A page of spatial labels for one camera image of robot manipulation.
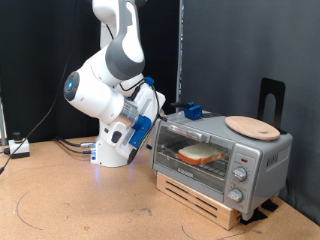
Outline black base cable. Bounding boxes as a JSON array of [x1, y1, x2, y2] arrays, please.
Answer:
[[54, 135, 98, 148], [55, 139, 94, 155]]

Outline round wooden cutting board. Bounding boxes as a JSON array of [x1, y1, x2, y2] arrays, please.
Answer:
[[224, 115, 281, 142]]

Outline silver toaster oven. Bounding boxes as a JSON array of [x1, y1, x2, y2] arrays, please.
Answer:
[[148, 109, 294, 222]]

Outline vertical metal pole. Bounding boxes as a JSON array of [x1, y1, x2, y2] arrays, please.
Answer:
[[175, 0, 185, 113]]

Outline large silver oven knob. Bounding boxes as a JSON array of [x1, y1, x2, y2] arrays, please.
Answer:
[[232, 167, 249, 183]]

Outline black camera cable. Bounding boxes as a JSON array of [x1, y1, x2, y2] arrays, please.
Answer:
[[118, 78, 162, 164]]

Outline black metal bookend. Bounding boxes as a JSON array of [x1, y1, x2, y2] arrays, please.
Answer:
[[257, 77, 288, 135]]

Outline slotted wooden block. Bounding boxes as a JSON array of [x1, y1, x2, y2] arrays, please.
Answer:
[[156, 172, 242, 231]]

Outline black foam pad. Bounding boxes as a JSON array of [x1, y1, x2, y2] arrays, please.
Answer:
[[261, 198, 280, 213], [239, 208, 269, 226]]

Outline grey emergency stop box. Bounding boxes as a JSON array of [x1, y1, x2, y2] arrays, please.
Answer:
[[8, 131, 31, 160]]

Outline thin metal post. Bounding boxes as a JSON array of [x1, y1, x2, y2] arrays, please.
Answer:
[[0, 96, 7, 147]]

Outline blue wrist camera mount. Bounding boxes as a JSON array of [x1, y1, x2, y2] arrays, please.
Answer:
[[128, 76, 156, 149]]

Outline black backdrop curtain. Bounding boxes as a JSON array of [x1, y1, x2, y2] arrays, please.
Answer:
[[0, 0, 181, 144]]

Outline small silver oven knob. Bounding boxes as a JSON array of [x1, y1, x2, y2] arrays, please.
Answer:
[[227, 188, 245, 204]]

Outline grey backdrop curtain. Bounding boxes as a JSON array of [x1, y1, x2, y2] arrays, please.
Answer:
[[181, 0, 320, 226]]

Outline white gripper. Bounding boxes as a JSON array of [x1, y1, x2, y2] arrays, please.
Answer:
[[99, 81, 169, 160]]

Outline long black hanging cable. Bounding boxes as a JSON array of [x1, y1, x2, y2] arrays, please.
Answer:
[[0, 0, 79, 174]]

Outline white bread slice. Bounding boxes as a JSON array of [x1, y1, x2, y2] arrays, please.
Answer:
[[177, 142, 227, 166]]

